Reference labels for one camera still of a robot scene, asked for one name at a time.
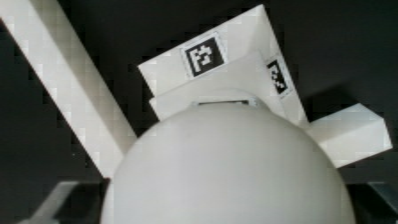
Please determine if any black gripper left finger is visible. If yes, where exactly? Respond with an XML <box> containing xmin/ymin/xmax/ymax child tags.
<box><xmin>18</xmin><ymin>178</ymin><xmax>110</xmax><ymax>224</ymax></box>

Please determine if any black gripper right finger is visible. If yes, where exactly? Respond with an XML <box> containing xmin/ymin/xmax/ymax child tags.
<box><xmin>348</xmin><ymin>182</ymin><xmax>398</xmax><ymax>224</ymax></box>

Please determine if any white lamp bulb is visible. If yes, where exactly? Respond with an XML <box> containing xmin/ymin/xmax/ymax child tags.
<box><xmin>101</xmin><ymin>103</ymin><xmax>355</xmax><ymax>224</ymax></box>

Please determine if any white lamp base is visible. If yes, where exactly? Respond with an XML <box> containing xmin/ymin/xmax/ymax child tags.
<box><xmin>138</xmin><ymin>6</ymin><xmax>309</xmax><ymax>127</ymax></box>

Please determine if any white U-shaped fence frame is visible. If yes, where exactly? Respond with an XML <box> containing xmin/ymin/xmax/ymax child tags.
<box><xmin>0</xmin><ymin>0</ymin><xmax>393</xmax><ymax>177</ymax></box>

